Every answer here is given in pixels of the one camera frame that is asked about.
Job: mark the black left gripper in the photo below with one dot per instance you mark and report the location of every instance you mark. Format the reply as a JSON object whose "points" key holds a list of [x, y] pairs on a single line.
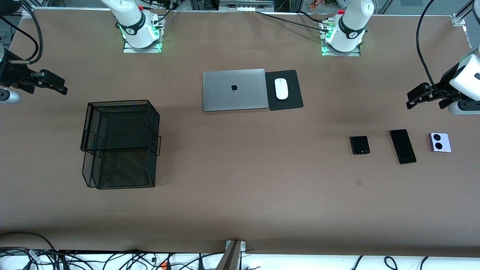
{"points": [[444, 84]]}

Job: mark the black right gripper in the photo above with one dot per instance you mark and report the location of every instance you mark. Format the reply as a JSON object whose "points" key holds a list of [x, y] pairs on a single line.
{"points": [[11, 74]]}

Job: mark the black slab smartphone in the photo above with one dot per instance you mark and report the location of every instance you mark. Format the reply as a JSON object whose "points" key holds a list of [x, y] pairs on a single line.
{"points": [[403, 146]]}

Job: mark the white flip phone two lenses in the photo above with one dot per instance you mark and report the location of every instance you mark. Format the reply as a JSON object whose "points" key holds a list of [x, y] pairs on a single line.
{"points": [[446, 145]]}

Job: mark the black square flip phone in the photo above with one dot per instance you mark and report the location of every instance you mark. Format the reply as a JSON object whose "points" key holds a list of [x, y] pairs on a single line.
{"points": [[360, 144]]}

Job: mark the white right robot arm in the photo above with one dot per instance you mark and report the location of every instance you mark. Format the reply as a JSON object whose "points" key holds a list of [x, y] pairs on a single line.
{"points": [[135, 26]]}

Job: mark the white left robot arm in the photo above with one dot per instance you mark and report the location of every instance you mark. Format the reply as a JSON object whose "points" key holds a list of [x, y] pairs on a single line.
{"points": [[352, 22]]}

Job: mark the black mouse pad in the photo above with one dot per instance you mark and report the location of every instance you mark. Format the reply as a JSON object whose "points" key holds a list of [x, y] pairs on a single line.
{"points": [[292, 102]]}

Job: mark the white computer mouse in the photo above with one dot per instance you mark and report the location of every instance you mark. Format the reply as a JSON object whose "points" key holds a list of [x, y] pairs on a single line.
{"points": [[281, 90]]}

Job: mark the silver closed laptop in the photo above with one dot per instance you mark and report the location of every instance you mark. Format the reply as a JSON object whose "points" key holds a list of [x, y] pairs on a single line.
{"points": [[232, 99]]}

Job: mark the white power strip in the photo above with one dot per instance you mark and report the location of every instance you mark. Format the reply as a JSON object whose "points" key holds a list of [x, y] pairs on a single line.
{"points": [[245, 7]]}

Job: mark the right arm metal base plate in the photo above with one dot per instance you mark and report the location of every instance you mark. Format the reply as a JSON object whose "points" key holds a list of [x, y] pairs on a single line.
{"points": [[129, 50]]}

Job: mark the aluminium corner bracket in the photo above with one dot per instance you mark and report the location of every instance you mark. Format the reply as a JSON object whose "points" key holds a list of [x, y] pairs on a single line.
{"points": [[458, 19]]}

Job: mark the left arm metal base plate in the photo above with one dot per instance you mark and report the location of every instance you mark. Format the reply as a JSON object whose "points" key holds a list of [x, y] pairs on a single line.
{"points": [[337, 54]]}

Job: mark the grey metal camera post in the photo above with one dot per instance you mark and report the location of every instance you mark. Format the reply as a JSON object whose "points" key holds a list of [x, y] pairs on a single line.
{"points": [[230, 258]]}

